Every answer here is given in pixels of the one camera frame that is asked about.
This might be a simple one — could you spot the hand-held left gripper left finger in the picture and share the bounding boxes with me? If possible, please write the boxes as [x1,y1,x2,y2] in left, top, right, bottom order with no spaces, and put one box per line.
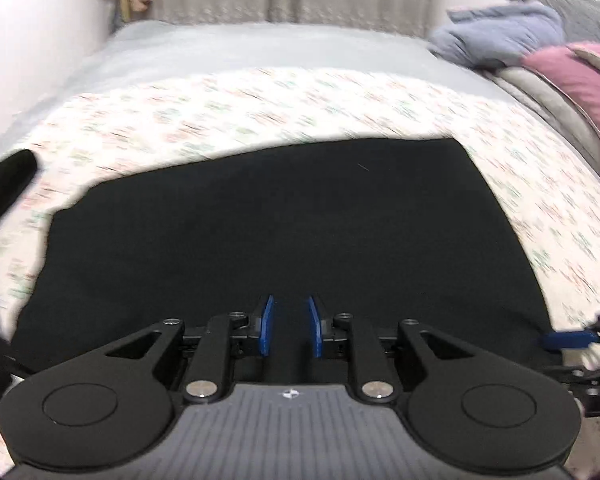
[105,294,277,405]

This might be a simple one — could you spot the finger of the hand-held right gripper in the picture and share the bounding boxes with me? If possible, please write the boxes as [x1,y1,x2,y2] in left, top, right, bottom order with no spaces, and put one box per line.
[537,364,600,389]
[541,312,600,352]

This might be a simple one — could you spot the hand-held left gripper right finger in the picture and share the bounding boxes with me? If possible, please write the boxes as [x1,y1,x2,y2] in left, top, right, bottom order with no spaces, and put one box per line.
[305,295,477,405]

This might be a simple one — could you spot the black pants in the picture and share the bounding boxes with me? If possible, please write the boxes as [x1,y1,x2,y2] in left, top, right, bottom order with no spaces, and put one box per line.
[10,137,563,393]

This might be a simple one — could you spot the floral printed cloth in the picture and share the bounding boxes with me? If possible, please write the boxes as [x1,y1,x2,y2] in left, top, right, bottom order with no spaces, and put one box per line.
[0,67,600,476]

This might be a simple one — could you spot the grey folded quilt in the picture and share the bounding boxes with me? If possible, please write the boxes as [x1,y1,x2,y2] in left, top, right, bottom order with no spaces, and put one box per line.
[485,67,600,192]

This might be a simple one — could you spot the plain pink pillow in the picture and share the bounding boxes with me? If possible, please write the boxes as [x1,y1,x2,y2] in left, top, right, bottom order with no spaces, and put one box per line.
[522,46,600,161]

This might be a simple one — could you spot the bed with grey sheet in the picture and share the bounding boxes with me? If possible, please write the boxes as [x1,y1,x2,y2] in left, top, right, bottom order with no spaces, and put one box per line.
[0,20,600,241]

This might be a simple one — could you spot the black garment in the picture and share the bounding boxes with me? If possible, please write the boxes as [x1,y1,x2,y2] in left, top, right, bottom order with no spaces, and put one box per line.
[0,149,40,426]

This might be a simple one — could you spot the blue-grey quilt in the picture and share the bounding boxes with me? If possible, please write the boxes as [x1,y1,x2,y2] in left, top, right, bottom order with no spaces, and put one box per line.
[427,2,567,72]

